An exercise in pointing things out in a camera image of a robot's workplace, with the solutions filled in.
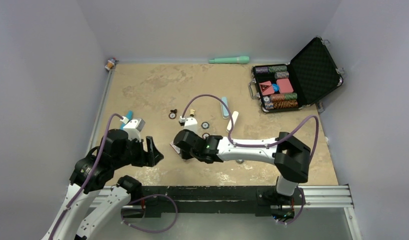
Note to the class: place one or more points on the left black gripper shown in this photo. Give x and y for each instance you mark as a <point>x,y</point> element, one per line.
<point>150,158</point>

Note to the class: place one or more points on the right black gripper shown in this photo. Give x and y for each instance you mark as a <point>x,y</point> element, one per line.
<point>186,155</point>

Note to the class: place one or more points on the light blue white stapler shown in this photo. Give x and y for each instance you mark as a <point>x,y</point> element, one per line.
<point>224,108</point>

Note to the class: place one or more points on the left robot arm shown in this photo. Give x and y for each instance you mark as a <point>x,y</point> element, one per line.
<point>90,175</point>

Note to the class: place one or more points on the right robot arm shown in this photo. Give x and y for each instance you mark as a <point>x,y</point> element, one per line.
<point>291,157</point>

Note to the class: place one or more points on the brown poker chip left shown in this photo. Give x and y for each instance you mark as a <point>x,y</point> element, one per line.
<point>172,115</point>

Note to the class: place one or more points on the blue marker pen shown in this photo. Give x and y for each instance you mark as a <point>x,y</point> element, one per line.
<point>126,118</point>

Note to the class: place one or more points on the mint green microphone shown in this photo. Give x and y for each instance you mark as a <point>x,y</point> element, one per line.
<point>230,60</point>

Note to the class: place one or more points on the small orange toy figure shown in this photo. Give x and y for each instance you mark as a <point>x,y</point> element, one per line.
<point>111,63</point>

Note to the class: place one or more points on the black poker chip case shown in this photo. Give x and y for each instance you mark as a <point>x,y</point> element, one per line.
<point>306,79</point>

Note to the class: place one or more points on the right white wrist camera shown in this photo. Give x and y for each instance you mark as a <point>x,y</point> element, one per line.
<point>189,123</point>

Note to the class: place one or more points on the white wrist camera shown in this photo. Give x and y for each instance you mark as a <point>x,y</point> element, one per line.
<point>189,123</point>
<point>133,128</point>

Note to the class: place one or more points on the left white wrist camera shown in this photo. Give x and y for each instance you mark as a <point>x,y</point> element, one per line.
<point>133,128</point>

